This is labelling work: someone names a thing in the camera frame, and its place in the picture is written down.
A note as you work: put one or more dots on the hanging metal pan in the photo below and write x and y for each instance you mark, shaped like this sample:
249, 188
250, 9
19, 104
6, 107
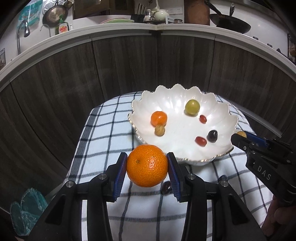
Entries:
54, 11

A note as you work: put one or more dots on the right hand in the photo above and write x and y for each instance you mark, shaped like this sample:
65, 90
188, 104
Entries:
277, 213

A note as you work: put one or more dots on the large orange mandarin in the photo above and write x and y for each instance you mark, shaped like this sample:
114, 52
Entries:
147, 166

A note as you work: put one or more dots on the dark grape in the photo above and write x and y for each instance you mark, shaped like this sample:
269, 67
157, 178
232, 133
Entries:
212, 136

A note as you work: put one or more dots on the white scalloped ceramic bowl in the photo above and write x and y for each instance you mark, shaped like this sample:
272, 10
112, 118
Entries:
182, 129

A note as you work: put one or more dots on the teal mesh bag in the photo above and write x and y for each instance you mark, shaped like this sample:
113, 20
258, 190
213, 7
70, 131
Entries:
25, 214

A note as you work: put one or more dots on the dish soap bottle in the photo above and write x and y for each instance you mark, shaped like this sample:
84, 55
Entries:
62, 27

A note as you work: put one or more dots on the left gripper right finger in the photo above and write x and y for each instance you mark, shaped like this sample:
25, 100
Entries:
231, 219

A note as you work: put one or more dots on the tan longan fruit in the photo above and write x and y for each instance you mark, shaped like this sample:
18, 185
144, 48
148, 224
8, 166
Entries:
242, 133

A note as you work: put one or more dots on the black wok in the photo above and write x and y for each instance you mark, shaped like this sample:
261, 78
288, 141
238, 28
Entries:
228, 21

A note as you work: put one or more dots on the tan longan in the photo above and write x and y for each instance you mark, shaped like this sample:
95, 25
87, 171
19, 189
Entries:
159, 130

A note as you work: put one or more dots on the checkered white black cloth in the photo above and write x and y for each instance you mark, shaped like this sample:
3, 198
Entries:
145, 213

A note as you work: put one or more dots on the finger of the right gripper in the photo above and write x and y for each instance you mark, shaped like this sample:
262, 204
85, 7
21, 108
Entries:
261, 142
245, 143

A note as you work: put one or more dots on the dark purple plum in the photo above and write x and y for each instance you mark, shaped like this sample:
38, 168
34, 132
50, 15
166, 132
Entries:
166, 188

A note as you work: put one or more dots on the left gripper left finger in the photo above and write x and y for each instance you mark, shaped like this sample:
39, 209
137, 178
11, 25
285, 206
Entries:
62, 218

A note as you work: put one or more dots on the white teapot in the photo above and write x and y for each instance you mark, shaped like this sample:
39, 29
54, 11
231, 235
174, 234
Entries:
160, 15

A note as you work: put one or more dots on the yellow green plum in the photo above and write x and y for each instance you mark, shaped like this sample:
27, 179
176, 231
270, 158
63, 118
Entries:
192, 107

